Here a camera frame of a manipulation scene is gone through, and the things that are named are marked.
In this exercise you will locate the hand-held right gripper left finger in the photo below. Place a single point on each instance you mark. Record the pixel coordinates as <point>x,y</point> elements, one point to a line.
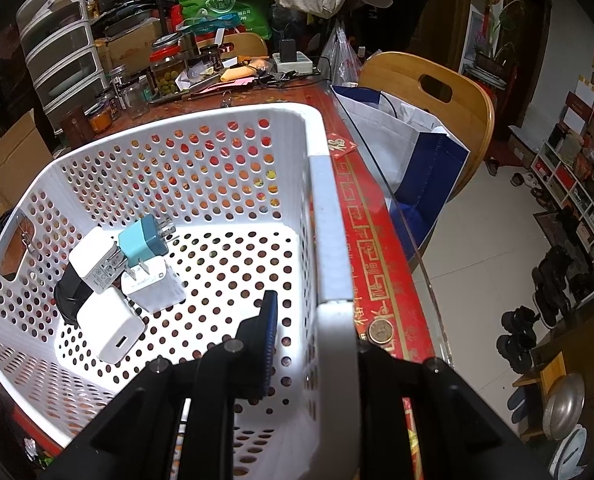
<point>269,340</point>

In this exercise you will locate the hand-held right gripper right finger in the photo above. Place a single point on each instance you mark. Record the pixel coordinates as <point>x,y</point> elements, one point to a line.
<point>382,380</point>

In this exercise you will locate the white charger plug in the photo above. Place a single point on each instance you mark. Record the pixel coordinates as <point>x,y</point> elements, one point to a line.
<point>153,287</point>
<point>111,332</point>
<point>94,260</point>

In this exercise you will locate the white perforated plastic basket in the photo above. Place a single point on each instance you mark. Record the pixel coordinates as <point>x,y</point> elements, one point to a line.
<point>327,210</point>

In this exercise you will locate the teal charger plug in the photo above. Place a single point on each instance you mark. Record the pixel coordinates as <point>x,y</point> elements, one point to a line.
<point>142,242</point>

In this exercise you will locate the black round charger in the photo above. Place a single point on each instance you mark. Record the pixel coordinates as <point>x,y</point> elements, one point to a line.
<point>66,292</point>

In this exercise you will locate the coin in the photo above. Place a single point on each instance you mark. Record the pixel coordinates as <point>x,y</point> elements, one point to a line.
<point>381,332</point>

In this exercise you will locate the black shoes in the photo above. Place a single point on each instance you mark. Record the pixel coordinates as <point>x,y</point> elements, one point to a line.
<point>519,337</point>

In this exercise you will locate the metal pan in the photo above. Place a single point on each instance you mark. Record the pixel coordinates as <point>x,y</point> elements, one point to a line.
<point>564,405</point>

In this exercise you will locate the red envelope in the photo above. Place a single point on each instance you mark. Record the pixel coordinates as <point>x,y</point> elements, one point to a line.
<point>342,144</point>

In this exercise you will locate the blue and white shopping bag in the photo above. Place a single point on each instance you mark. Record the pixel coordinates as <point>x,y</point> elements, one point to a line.
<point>427,170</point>

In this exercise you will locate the clear glass jar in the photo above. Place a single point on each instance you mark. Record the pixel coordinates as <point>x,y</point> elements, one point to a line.
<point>137,97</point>

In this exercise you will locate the white power strip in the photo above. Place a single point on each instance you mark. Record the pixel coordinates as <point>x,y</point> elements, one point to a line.
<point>292,64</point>

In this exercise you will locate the small orange jar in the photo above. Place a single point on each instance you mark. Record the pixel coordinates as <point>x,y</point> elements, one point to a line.
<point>100,120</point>

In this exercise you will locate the white shoe shelf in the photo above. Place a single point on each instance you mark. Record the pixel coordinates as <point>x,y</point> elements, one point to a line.
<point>572,170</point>

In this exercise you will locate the wooden chair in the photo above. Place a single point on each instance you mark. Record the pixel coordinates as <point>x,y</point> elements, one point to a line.
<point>247,45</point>
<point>457,105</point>

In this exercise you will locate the brown ceramic jar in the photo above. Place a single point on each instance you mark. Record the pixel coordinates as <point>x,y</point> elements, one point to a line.
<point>77,127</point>

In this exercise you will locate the black power adapter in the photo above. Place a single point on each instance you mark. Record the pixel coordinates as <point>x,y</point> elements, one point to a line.
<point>288,50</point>

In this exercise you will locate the red lid pickle jar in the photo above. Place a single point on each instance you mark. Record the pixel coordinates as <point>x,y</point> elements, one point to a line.
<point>167,67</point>

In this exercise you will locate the clear plastic bag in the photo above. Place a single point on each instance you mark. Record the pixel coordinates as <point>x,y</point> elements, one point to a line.
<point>342,55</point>

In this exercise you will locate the open cardboard box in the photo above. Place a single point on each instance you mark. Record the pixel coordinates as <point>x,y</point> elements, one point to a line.
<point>17,155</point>

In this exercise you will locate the brown cardboard box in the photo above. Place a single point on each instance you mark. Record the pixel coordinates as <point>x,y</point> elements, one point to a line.
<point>132,47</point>

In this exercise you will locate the green shopping bag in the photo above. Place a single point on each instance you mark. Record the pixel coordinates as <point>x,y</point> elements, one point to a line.
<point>227,5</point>

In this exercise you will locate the potted plant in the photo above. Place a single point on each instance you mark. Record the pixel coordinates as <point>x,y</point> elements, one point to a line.
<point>497,50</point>

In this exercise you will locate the plastic drawer tower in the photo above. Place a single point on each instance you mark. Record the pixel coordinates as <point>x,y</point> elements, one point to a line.
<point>59,45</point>

